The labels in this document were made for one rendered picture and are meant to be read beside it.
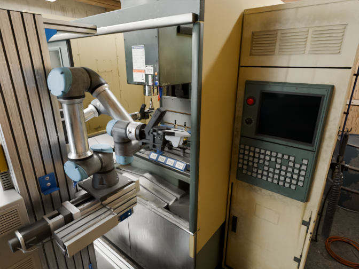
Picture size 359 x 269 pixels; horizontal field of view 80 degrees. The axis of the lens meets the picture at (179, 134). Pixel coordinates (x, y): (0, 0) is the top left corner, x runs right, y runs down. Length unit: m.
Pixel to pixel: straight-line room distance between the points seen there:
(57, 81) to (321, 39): 1.25
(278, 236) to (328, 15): 1.37
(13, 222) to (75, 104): 0.61
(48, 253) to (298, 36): 1.81
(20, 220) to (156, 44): 1.48
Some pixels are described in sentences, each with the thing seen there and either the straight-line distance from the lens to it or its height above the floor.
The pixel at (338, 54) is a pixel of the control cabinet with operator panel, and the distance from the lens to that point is 1.35.
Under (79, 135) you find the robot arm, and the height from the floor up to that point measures 1.50.
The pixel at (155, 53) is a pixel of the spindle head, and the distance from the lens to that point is 1.92.
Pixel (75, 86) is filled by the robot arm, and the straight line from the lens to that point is 1.03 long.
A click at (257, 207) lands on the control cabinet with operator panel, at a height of 0.84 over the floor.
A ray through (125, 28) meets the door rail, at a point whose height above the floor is 2.01.
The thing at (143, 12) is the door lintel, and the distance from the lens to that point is 1.33.
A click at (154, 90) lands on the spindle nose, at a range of 2.21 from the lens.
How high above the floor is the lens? 1.83
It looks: 19 degrees down
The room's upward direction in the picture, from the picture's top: straight up
